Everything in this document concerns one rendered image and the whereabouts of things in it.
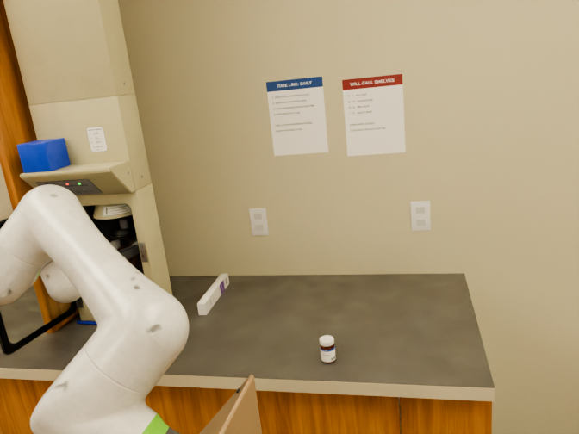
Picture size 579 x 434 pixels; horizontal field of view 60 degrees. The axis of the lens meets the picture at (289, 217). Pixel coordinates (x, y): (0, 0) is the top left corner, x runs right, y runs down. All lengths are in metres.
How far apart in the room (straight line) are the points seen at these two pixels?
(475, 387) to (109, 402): 0.88
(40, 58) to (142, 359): 1.19
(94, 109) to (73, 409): 1.07
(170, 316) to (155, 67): 1.40
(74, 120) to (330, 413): 1.18
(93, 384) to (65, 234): 0.31
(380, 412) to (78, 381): 0.86
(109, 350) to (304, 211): 1.28
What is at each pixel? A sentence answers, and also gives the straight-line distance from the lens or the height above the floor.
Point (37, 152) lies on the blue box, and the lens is 1.72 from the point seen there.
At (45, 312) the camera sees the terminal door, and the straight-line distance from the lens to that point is 1.87.
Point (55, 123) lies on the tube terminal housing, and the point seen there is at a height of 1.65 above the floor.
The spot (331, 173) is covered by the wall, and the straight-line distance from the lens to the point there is 1.91.
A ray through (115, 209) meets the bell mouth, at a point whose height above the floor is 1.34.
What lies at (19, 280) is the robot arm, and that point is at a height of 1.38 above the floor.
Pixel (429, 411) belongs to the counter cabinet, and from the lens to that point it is 1.45.
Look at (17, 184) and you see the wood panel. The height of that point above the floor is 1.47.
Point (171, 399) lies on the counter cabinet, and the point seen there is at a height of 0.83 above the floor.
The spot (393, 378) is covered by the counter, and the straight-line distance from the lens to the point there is 1.39.
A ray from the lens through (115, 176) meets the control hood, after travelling 1.61.
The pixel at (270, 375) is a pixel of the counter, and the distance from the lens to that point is 1.44.
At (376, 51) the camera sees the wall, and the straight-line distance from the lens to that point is 1.85.
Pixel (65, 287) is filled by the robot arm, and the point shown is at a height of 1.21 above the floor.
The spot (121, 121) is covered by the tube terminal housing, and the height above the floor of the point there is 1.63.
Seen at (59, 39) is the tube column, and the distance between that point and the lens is 1.76.
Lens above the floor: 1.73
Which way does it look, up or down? 16 degrees down
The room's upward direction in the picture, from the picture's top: 6 degrees counter-clockwise
